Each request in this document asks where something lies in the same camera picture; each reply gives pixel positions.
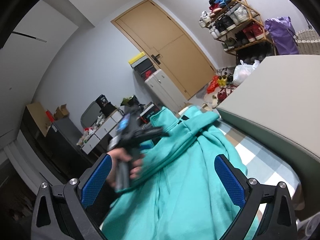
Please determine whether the teal hooded sweatshirt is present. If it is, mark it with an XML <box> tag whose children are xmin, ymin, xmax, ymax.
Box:
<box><xmin>101</xmin><ymin>106</ymin><xmax>247</xmax><ymax>239</ymax></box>

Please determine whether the person's left hand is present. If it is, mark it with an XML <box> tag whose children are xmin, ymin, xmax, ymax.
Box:
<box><xmin>106</xmin><ymin>148</ymin><xmax>145</xmax><ymax>188</ymax></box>

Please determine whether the black red shoebox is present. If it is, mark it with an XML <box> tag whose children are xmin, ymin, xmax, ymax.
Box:
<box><xmin>139</xmin><ymin>102</ymin><xmax>160</xmax><ymax>125</ymax></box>

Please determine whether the checkered bed sheet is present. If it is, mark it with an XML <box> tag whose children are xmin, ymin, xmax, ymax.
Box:
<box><xmin>179</xmin><ymin>104</ymin><xmax>302</xmax><ymax>230</ymax></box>

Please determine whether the black low cabinet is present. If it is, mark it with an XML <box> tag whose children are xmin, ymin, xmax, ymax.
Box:
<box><xmin>20</xmin><ymin>102</ymin><xmax>98</xmax><ymax>184</ymax></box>

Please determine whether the white tall cabinet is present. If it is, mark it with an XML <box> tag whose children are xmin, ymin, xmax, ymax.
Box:
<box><xmin>145</xmin><ymin>69</ymin><xmax>187</xmax><ymax>114</ymax></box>

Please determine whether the yellow lid box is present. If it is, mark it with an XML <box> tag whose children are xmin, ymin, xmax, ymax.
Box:
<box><xmin>128</xmin><ymin>52</ymin><xmax>145</xmax><ymax>68</ymax></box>

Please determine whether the grey-green bed headboard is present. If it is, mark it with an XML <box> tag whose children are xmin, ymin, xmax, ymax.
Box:
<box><xmin>217</xmin><ymin>55</ymin><xmax>319</xmax><ymax>220</ymax></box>

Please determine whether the tan wooden door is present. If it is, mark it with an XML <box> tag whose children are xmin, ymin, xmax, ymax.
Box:
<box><xmin>111</xmin><ymin>0</ymin><xmax>215</xmax><ymax>99</ymax></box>

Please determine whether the orange plastic bag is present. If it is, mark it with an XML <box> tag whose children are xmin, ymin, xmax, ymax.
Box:
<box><xmin>207</xmin><ymin>75</ymin><xmax>219</xmax><ymax>94</ymax></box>

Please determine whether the white plastic bag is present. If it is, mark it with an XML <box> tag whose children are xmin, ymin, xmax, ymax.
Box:
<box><xmin>233</xmin><ymin>60</ymin><xmax>260</xmax><ymax>86</ymax></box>

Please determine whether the wooden shoe rack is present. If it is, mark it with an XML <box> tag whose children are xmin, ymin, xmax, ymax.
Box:
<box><xmin>199</xmin><ymin>0</ymin><xmax>277</xmax><ymax>63</ymax></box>

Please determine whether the purple bag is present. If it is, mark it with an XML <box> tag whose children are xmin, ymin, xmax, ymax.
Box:
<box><xmin>265</xmin><ymin>16</ymin><xmax>299</xmax><ymax>55</ymax></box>

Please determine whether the wicker laundry basket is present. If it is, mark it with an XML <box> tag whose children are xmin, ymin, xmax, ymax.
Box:
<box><xmin>295</xmin><ymin>29</ymin><xmax>320</xmax><ymax>55</ymax></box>

